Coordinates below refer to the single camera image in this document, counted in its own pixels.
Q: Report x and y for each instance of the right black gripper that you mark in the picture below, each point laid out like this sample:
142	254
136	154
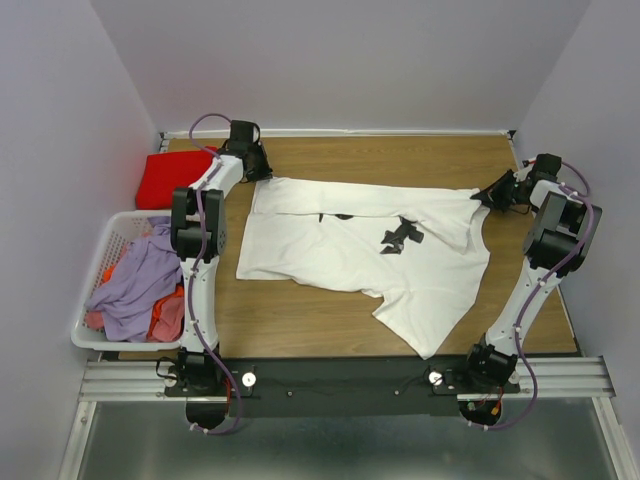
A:
491	194

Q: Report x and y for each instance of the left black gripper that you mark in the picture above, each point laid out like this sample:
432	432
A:
263	172

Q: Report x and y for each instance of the white t-shirt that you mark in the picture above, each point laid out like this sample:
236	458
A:
420	250

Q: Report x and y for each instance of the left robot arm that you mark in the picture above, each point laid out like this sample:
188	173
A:
198	233

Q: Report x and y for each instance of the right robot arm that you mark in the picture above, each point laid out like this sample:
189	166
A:
556	245

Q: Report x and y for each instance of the folded red t-shirt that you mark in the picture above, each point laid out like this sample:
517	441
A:
164	172

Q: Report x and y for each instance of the white plastic laundry basket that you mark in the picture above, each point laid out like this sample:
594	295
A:
119	231

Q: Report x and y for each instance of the orange pink garment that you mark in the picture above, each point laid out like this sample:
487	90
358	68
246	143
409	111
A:
167	315

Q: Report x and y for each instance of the lavender t-shirt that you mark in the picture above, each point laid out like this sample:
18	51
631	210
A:
153	250

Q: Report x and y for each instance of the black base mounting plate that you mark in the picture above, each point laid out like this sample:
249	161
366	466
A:
323	387

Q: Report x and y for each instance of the aluminium rail frame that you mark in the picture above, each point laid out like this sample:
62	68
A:
560	425

